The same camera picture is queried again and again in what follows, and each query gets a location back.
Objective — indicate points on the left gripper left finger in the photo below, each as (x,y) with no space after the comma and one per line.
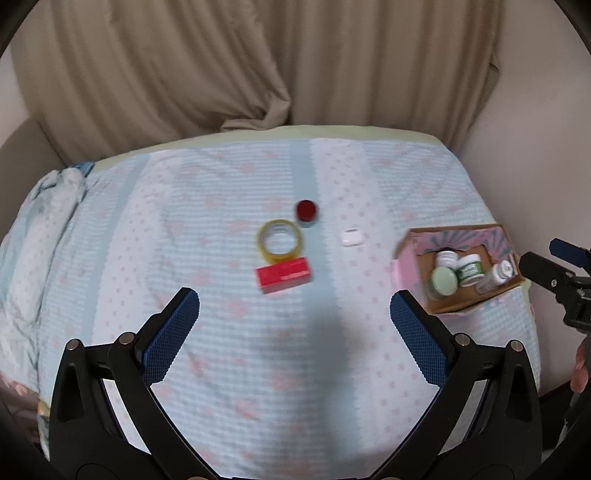
(105,421)

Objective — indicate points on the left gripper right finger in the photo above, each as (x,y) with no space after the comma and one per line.
(484,422)

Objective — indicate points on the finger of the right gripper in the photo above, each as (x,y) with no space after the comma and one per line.
(549,275)
(574,255)

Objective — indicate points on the white pill bottle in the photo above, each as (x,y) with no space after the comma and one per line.
(496,277)

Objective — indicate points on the green label cream jar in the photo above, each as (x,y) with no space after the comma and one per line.
(470,270)

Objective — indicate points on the pale green round tin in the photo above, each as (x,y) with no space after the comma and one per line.
(443,283)

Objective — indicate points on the person right hand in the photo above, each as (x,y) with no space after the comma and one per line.
(580,375)

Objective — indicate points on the pink cardboard box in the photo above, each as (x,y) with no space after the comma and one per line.
(414,261)

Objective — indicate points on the white earbuds case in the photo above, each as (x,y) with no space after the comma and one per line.
(352,237)

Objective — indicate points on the crumpled blue blanket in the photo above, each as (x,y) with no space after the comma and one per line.
(27,252)

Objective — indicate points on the red small box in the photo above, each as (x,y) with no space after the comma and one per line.
(283,275)

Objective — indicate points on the clear tape roll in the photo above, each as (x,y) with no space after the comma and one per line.
(279,241)

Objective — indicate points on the dark red round jar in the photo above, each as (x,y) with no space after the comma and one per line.
(306,212)

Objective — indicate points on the grey headboard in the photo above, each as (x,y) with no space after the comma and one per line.
(26,156)

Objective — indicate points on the beige curtain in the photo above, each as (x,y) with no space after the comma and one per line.
(106,77)

